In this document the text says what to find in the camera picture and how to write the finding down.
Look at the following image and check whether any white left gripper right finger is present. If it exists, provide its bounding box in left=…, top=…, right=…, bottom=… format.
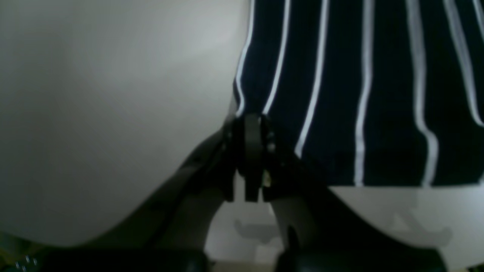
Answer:
left=261, top=117, right=447, bottom=272

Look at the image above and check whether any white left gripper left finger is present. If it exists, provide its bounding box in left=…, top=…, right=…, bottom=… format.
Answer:
left=87, top=118, right=242, bottom=272

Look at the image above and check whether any navy white striped t-shirt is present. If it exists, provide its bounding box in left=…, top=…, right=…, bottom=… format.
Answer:
left=234, top=0, right=483, bottom=187

